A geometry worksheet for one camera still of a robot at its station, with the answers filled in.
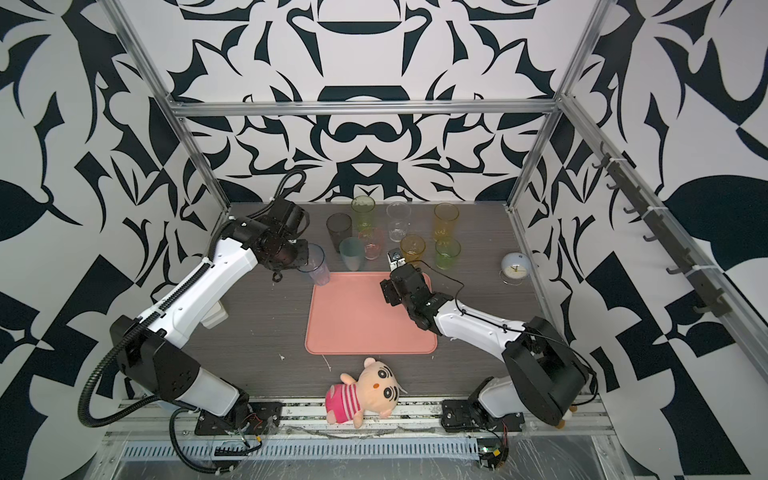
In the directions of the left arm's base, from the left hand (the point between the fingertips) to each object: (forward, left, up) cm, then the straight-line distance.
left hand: (300, 253), depth 79 cm
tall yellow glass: (+19, -43, -9) cm, 47 cm away
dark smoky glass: (+16, -8, -8) cm, 20 cm away
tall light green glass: (+24, -16, -9) cm, 30 cm away
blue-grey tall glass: (-3, -5, -1) cm, 6 cm away
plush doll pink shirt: (-31, -19, -14) cm, 39 cm away
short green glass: (+12, -43, -18) cm, 48 cm away
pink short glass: (+14, -19, -12) cm, 26 cm away
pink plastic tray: (-7, -11, -24) cm, 27 cm away
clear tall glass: (+22, -27, -10) cm, 36 cm away
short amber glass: (+13, -32, -16) cm, 38 cm away
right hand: (-1, -26, -10) cm, 28 cm away
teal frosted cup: (+13, -11, -17) cm, 25 cm away
